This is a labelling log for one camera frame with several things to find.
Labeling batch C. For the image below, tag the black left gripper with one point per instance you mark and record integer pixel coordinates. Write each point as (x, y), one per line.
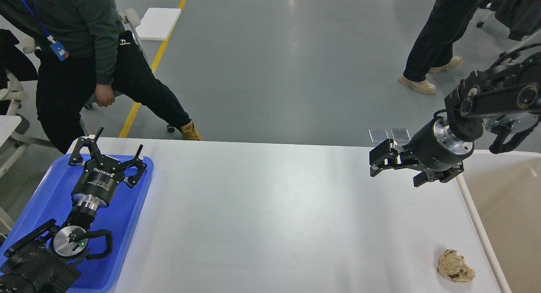
(98, 179)

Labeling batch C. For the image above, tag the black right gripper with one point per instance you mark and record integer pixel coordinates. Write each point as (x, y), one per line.
(434, 145)

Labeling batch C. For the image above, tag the beige paper ball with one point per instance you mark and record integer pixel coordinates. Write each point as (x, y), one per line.
(452, 266)

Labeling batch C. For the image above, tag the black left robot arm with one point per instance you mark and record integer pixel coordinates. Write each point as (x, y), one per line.
(74, 233)

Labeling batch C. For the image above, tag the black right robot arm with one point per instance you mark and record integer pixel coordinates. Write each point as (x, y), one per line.
(504, 100)

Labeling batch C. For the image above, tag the seated person's hand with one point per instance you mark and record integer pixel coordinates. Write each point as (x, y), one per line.
(104, 95)

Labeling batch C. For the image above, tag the right metal floor plate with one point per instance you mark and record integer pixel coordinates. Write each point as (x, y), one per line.
(400, 135)

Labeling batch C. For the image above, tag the metal floor plate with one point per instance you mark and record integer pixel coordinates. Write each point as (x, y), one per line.
(400, 135)
(378, 135)

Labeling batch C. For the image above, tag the left metal floor plate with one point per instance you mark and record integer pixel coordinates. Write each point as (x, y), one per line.
(378, 135)

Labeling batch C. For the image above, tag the blue plastic tray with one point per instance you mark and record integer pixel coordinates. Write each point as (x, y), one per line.
(52, 200)

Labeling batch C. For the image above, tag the beige plastic bin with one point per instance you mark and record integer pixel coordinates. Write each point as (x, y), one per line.
(503, 193)

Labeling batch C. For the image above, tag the white office chair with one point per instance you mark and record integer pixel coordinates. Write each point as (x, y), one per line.
(15, 68)

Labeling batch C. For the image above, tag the blue id badge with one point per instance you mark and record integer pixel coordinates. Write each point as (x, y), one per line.
(59, 50)

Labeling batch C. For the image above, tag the person in green sweater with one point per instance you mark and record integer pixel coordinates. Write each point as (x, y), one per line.
(101, 51)

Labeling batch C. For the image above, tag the white foam board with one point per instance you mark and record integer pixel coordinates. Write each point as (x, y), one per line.
(157, 24)

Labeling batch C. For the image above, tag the person in black trousers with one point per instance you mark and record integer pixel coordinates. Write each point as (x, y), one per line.
(432, 51)

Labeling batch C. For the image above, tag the dark coat on rack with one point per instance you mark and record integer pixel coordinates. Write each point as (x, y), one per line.
(522, 17)

